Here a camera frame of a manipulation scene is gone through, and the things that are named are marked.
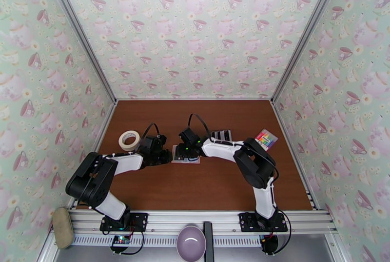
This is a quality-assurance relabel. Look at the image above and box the pink card holder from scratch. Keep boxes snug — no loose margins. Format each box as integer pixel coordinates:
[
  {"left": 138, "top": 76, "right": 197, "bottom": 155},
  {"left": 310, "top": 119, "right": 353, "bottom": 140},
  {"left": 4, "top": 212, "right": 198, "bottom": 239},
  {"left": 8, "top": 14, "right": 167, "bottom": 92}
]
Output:
[{"left": 171, "top": 144, "right": 202, "bottom": 165}]

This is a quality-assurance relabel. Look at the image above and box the masking tape roll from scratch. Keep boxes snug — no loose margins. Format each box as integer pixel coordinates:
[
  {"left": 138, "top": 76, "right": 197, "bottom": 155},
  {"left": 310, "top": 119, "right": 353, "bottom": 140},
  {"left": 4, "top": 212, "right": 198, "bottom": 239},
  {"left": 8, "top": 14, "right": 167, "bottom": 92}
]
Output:
[{"left": 118, "top": 130, "right": 141, "bottom": 151}]

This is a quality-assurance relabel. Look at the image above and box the colourful sticky notes pack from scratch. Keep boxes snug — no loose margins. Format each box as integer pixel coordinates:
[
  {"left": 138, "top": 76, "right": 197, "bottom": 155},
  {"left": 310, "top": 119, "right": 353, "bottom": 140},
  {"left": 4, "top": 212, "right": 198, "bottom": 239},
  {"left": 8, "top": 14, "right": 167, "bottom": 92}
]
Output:
[{"left": 254, "top": 128, "right": 278, "bottom": 152}]

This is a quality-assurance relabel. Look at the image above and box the purple bowl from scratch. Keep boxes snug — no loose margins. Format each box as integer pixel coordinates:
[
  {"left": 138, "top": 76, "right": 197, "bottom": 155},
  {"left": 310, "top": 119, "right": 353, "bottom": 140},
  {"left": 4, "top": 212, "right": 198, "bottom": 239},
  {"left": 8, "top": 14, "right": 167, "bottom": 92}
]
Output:
[{"left": 176, "top": 224, "right": 207, "bottom": 262}]

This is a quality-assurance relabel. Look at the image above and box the small circuit board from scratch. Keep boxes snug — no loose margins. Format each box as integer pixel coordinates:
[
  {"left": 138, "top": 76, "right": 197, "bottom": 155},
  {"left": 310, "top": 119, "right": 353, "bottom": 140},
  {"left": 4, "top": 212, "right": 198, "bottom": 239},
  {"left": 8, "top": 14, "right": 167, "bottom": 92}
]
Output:
[{"left": 111, "top": 234, "right": 132, "bottom": 247}]

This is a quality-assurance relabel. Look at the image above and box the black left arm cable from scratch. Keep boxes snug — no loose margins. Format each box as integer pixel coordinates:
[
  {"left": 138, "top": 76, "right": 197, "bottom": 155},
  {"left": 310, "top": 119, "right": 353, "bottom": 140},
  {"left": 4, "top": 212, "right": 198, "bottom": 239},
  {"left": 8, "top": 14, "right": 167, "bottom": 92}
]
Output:
[{"left": 76, "top": 122, "right": 160, "bottom": 210}]

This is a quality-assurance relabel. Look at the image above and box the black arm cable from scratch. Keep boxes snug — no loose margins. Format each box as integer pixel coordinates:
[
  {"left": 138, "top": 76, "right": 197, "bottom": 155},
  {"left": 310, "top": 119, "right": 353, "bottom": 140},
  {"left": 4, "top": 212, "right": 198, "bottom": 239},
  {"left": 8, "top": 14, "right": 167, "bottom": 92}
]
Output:
[
  {"left": 76, "top": 122, "right": 160, "bottom": 210},
  {"left": 188, "top": 114, "right": 279, "bottom": 210}
]

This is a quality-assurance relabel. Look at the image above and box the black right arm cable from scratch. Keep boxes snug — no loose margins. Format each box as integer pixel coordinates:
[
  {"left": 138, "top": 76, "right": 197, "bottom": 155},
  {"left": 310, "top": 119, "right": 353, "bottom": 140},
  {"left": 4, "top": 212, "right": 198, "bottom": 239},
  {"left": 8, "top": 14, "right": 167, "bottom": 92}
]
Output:
[{"left": 188, "top": 114, "right": 279, "bottom": 210}]

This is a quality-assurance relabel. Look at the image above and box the aluminium back rail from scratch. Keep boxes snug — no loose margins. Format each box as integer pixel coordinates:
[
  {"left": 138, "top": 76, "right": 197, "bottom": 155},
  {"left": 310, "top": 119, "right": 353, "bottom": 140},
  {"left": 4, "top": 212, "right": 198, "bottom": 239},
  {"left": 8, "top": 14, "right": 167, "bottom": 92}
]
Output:
[{"left": 116, "top": 97, "right": 273, "bottom": 101}]

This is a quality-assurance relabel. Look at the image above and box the aluminium side rail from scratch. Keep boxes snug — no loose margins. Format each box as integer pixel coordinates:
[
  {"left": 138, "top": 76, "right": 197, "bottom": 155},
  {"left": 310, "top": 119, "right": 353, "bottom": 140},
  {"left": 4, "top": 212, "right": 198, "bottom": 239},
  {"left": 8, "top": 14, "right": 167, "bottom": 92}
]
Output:
[
  {"left": 39, "top": 101, "right": 118, "bottom": 262},
  {"left": 272, "top": 101, "right": 347, "bottom": 262}
]

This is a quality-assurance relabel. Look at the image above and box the aluminium front rail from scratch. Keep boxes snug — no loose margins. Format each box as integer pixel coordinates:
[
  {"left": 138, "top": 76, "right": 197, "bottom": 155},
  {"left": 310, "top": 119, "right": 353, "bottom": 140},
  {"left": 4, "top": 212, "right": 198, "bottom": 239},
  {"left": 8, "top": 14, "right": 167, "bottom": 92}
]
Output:
[{"left": 68, "top": 210, "right": 338, "bottom": 236}]

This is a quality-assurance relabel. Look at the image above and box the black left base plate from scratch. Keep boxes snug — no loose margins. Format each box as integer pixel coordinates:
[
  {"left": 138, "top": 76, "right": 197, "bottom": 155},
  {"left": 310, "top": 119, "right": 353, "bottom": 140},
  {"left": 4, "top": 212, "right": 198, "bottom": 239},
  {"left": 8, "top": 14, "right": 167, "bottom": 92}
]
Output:
[{"left": 99, "top": 211, "right": 149, "bottom": 234}]

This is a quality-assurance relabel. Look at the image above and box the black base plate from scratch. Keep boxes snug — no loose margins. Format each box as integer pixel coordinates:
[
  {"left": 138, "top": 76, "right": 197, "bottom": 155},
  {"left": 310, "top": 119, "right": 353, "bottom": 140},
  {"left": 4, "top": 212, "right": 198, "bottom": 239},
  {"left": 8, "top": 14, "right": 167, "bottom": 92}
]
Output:
[
  {"left": 99, "top": 211, "right": 149, "bottom": 234},
  {"left": 238, "top": 211, "right": 288, "bottom": 233}
]

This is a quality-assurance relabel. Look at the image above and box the black base cable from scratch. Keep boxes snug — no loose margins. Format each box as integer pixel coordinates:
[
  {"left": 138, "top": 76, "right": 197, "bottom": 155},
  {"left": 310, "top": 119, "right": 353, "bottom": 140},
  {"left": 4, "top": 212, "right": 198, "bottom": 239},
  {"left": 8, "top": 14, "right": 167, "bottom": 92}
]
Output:
[
  {"left": 273, "top": 209, "right": 294, "bottom": 254},
  {"left": 110, "top": 230, "right": 146, "bottom": 256}
]

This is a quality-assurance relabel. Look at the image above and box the perforated cable duct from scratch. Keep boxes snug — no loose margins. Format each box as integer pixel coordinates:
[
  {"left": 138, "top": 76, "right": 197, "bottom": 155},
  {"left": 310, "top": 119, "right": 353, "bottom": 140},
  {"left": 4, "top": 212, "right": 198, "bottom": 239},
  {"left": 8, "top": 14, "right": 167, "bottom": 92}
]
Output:
[{"left": 73, "top": 235, "right": 263, "bottom": 247}]

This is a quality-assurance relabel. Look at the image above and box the black upright post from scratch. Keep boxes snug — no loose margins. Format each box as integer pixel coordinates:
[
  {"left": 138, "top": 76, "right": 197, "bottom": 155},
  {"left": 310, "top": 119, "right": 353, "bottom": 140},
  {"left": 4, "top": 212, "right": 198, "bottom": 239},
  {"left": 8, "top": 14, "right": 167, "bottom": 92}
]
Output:
[{"left": 203, "top": 222, "right": 214, "bottom": 262}]

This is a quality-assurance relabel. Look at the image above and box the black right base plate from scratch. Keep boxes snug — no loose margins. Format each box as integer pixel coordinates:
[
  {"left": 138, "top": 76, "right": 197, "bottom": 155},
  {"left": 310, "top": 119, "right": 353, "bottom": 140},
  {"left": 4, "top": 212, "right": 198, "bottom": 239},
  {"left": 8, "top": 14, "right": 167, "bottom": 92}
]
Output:
[{"left": 238, "top": 211, "right": 288, "bottom": 233}]

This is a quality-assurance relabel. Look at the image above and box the aluminium corner post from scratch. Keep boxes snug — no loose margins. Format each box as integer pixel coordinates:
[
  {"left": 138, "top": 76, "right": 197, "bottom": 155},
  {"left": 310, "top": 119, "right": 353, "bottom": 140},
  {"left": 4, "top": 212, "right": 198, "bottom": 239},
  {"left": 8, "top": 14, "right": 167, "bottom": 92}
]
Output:
[
  {"left": 270, "top": 0, "right": 349, "bottom": 105},
  {"left": 41, "top": 0, "right": 118, "bottom": 103}
]

